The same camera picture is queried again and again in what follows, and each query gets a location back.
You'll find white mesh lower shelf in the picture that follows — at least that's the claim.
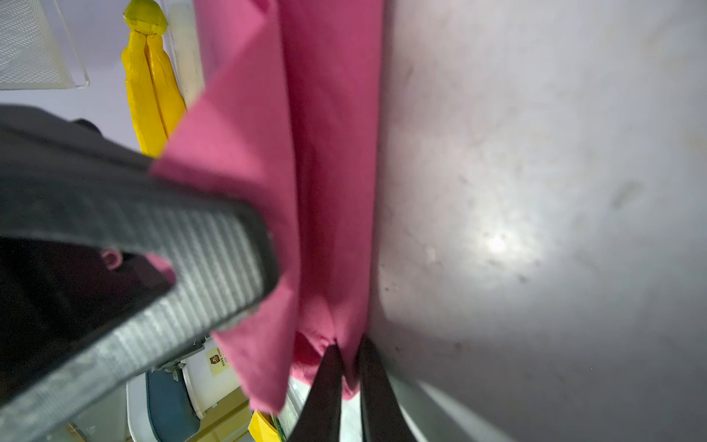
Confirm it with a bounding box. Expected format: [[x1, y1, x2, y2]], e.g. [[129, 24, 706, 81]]
[[1, 0, 90, 90]]

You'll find yellow banana bunch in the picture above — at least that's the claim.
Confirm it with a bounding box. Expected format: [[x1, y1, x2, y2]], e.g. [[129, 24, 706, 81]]
[[122, 0, 186, 158]]

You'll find dark teal plastic bin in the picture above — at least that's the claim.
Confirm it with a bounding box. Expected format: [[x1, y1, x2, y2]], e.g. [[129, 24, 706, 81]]
[[145, 371, 201, 442]]

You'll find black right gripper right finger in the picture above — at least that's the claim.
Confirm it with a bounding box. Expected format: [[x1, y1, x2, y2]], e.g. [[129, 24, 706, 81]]
[[357, 336, 416, 442]]

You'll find pink paper napkin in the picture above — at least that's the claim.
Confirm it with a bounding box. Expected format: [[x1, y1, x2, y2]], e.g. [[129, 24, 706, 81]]
[[152, 1, 384, 414]]

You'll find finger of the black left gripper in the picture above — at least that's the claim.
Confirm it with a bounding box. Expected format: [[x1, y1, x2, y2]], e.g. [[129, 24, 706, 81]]
[[1, 105, 279, 441]]

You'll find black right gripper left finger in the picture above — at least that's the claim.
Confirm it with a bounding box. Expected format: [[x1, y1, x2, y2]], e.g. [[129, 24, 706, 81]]
[[287, 344, 344, 442]]

